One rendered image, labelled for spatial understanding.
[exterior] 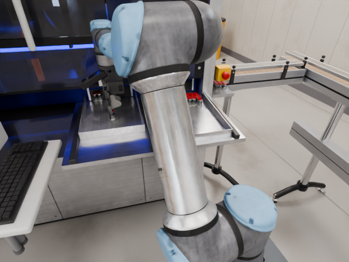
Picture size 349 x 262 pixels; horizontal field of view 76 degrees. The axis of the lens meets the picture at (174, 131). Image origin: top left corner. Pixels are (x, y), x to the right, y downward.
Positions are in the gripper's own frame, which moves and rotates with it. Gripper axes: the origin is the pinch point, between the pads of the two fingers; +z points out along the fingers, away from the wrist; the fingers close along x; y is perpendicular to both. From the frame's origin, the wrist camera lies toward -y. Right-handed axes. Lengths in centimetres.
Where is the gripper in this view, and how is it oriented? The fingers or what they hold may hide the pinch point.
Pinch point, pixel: (109, 109)
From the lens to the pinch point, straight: 102.7
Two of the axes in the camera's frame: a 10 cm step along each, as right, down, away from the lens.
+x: -2.5, -5.6, 7.9
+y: 9.7, -1.3, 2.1
